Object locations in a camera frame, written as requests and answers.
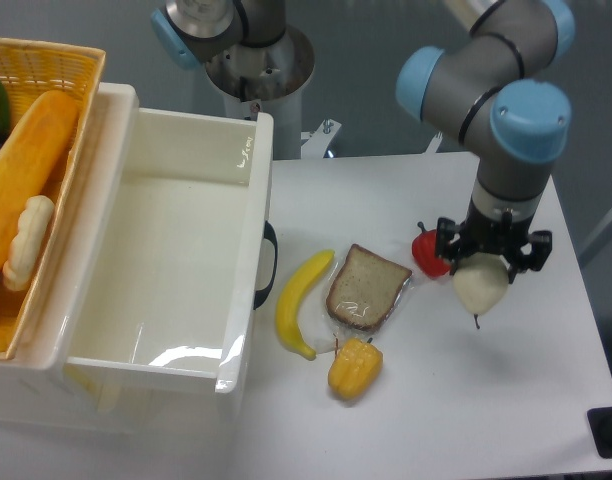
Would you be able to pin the white bracket behind table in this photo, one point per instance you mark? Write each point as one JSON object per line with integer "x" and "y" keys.
{"x": 434, "y": 144}

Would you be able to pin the white frame at right edge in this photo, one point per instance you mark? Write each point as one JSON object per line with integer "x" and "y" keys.
{"x": 598, "y": 238}

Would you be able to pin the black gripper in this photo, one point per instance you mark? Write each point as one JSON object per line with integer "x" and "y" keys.
{"x": 480, "y": 234}

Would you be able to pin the yellow wicker basket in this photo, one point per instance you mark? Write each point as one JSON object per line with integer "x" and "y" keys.
{"x": 50, "y": 89}

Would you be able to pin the yellow bell pepper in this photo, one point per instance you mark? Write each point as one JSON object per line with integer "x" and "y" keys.
{"x": 356, "y": 366}

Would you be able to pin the yellow banana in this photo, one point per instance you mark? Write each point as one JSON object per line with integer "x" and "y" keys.
{"x": 288, "y": 305}

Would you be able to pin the orange baguette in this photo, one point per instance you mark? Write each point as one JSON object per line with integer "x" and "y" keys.
{"x": 29, "y": 155}

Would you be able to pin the cream croissant pastry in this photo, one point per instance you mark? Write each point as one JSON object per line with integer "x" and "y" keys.
{"x": 25, "y": 247}

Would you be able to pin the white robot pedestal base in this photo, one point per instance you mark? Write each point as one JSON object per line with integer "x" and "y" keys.
{"x": 272, "y": 80}

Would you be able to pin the red bell pepper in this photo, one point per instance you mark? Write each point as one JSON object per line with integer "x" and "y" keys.
{"x": 423, "y": 252}

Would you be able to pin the black device at table edge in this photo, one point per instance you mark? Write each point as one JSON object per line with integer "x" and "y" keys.
{"x": 600, "y": 422}

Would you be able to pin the pale white pear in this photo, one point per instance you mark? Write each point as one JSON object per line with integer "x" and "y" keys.
{"x": 480, "y": 282}

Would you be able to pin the black drawer handle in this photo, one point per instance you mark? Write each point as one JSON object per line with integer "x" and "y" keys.
{"x": 267, "y": 266}

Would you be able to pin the white plastic drawer box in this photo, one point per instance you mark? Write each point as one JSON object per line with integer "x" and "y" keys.
{"x": 145, "y": 321}

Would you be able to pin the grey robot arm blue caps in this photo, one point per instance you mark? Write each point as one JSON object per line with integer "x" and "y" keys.
{"x": 484, "y": 96}

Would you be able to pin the wrapped brown bread slice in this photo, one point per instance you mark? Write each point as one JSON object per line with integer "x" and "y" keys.
{"x": 358, "y": 297}

